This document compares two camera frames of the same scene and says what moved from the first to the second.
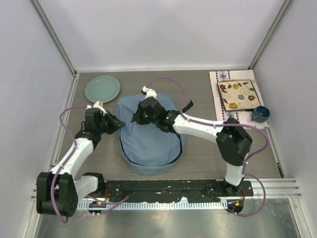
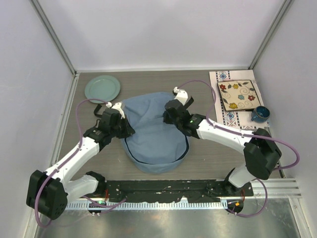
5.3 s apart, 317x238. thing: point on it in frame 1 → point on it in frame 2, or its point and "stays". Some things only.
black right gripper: x=138 y=118 → x=167 y=119
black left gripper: x=116 y=124 → x=128 y=130
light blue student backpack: x=144 y=149 stays
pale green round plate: x=102 y=88 stays
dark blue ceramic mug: x=260 y=114 stays
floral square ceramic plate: x=238 y=95 stays
